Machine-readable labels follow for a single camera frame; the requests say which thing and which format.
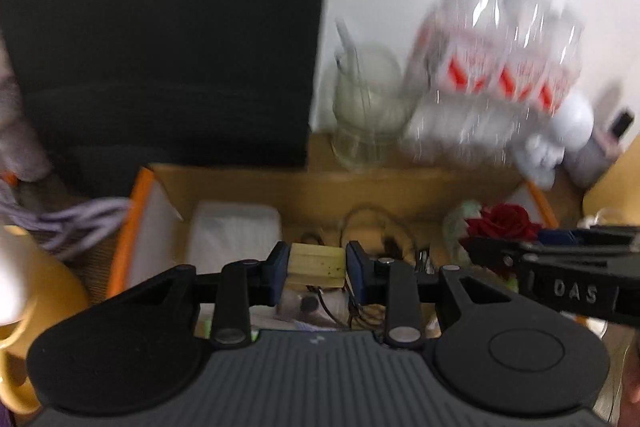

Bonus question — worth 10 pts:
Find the black cable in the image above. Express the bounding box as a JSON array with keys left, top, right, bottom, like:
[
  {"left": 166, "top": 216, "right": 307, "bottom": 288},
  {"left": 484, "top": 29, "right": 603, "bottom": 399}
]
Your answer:
[{"left": 294, "top": 206, "right": 427, "bottom": 334}]

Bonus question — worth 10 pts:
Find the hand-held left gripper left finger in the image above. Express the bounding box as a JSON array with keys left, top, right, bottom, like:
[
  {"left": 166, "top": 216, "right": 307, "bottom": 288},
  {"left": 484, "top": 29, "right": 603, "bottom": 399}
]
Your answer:
[{"left": 144, "top": 240, "right": 291, "bottom": 351}]

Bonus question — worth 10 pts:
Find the red cardboard box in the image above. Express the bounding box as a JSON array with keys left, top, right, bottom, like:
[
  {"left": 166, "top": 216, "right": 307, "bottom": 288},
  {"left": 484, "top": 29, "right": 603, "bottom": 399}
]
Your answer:
[{"left": 107, "top": 162, "right": 562, "bottom": 344}]

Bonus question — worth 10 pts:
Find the person's right forearm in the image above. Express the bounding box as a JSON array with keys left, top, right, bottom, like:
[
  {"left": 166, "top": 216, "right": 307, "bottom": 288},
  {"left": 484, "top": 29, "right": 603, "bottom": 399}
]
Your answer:
[{"left": 620, "top": 346, "right": 640, "bottom": 427}]

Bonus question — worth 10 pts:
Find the clear plastic bag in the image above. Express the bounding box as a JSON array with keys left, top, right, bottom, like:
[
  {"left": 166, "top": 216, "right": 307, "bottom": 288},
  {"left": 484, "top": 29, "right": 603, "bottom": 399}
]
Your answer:
[{"left": 442, "top": 199, "right": 484, "bottom": 254}]

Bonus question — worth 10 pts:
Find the white tissue pack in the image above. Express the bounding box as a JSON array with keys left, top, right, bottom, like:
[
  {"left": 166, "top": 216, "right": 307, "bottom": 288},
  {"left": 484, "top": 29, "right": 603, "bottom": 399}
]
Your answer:
[{"left": 185, "top": 201, "right": 284, "bottom": 266}]

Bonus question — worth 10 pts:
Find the white robot figure speaker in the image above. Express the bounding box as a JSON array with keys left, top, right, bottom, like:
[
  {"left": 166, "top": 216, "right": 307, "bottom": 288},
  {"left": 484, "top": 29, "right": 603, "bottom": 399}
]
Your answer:
[{"left": 514, "top": 91, "right": 597, "bottom": 188}]

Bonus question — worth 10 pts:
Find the white plastic jug vase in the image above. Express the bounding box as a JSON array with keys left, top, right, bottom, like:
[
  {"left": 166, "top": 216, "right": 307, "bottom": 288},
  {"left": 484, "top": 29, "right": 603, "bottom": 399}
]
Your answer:
[{"left": 0, "top": 226, "right": 32, "bottom": 326}]

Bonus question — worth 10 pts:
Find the glass cup with spoon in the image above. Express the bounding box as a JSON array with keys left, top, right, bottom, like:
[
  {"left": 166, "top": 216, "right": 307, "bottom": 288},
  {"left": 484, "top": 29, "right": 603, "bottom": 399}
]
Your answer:
[{"left": 332, "top": 19, "right": 417, "bottom": 171}]

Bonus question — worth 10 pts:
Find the clear water bottle red label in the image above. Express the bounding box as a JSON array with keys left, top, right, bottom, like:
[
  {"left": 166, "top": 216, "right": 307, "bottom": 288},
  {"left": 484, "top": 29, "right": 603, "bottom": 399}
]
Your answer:
[
  {"left": 520, "top": 6, "right": 587, "bottom": 148},
  {"left": 404, "top": 0, "right": 502, "bottom": 148},
  {"left": 475, "top": 0, "right": 547, "bottom": 158}
]

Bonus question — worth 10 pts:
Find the yellow mug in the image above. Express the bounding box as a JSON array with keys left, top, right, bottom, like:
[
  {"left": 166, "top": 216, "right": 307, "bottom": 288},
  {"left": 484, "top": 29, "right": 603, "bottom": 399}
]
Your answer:
[{"left": 0, "top": 224, "right": 92, "bottom": 416}]

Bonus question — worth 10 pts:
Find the red rose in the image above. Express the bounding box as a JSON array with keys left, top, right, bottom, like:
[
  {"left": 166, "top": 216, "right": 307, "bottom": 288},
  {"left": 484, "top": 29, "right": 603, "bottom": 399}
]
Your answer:
[{"left": 464, "top": 203, "right": 544, "bottom": 242}]

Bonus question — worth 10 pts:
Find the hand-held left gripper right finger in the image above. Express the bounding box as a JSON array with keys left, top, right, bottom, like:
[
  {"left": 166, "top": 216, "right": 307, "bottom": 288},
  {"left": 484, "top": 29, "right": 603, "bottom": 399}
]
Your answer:
[{"left": 345, "top": 240, "right": 522, "bottom": 351}]

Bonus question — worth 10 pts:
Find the yellow block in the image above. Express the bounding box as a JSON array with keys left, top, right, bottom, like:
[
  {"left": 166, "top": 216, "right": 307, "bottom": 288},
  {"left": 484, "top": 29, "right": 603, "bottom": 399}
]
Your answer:
[{"left": 288, "top": 242, "right": 348, "bottom": 292}]

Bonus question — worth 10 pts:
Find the clear plastic wrapper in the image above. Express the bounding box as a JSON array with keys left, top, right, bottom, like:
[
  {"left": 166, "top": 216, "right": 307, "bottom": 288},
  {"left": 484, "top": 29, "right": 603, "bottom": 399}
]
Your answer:
[{"left": 274, "top": 286, "right": 352, "bottom": 326}]

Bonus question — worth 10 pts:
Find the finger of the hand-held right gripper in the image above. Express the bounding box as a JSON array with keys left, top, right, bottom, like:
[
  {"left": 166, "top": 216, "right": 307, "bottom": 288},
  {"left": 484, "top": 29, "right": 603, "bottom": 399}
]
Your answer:
[
  {"left": 459, "top": 234, "right": 552, "bottom": 269},
  {"left": 537, "top": 223, "right": 640, "bottom": 250}
]

